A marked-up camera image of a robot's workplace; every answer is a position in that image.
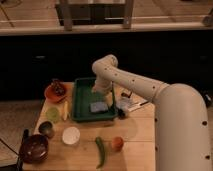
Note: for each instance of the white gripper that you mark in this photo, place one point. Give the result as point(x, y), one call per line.
point(101, 87)

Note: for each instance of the blue sponge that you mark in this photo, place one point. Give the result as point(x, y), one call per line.
point(97, 107)

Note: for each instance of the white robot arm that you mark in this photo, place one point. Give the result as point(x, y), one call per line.
point(182, 135)

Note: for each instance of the green plastic tray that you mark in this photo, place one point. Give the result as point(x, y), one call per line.
point(83, 97)

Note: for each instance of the dark grape bunch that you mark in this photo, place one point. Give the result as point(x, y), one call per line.
point(57, 87)

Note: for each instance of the orange plate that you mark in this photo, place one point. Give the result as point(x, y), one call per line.
point(52, 97)

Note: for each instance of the green chili pepper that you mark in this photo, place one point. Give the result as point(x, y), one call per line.
point(102, 154)

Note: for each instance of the green cup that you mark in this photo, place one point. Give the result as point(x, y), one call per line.
point(52, 114)

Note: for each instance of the orange fruit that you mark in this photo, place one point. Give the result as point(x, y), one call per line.
point(117, 143)

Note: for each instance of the metal cup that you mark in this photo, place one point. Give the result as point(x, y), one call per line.
point(46, 129)

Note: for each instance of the dark red bowl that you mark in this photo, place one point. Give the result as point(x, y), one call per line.
point(34, 149)

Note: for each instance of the wooden chair frame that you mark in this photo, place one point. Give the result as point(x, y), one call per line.
point(72, 13)

